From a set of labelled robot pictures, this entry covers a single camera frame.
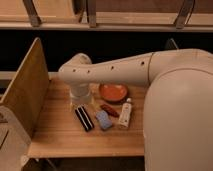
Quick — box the blue sponge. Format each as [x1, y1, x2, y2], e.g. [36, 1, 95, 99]
[96, 110, 113, 130]

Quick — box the white tube bottle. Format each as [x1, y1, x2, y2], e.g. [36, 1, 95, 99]
[118, 98, 132, 128]

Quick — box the orange ceramic bowl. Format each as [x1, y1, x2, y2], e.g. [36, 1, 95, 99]
[99, 84, 128, 103]

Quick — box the wooden shelf rack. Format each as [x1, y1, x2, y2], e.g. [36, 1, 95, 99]
[0, 0, 213, 33]

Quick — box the clear plastic cup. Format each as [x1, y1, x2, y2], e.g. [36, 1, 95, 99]
[70, 95, 92, 110]

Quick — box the right dark side panel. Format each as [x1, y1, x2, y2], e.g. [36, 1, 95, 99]
[165, 38, 179, 50]

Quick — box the black striped rectangular box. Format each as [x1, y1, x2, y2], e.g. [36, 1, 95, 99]
[75, 106, 94, 132]

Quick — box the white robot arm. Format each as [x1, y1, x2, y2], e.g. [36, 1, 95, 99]
[58, 49, 213, 171]

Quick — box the red brown chili pepper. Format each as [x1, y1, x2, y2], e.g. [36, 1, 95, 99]
[100, 104, 119, 117]

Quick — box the left wooden side panel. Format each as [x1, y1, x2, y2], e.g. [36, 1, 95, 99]
[0, 38, 49, 142]

